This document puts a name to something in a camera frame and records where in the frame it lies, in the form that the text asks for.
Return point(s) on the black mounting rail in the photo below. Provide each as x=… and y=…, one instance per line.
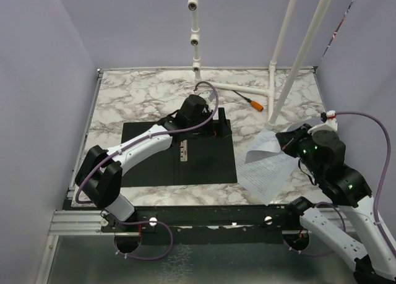
x=229, y=224

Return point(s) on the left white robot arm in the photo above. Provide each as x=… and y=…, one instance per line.
x=101, y=173

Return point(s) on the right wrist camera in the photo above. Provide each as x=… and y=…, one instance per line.
x=328, y=123

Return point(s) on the white pvc pipe frame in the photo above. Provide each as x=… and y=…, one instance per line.
x=274, y=107

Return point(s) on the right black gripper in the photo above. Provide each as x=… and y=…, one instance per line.
x=288, y=138

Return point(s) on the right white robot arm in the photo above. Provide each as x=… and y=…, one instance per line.
x=370, y=258

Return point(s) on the orange handled screwdriver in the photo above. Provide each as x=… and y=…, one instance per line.
x=257, y=106

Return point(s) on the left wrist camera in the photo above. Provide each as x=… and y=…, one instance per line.
x=209, y=96

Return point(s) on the aluminium frame rail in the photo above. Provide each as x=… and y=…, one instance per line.
x=66, y=223

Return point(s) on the grey black folder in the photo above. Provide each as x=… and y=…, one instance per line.
x=210, y=161

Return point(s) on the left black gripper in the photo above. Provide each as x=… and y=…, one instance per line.
x=220, y=129

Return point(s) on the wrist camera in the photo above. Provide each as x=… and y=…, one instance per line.
x=328, y=123
x=209, y=96

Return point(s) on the printed paper sheet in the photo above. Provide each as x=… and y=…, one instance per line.
x=268, y=180
x=264, y=145

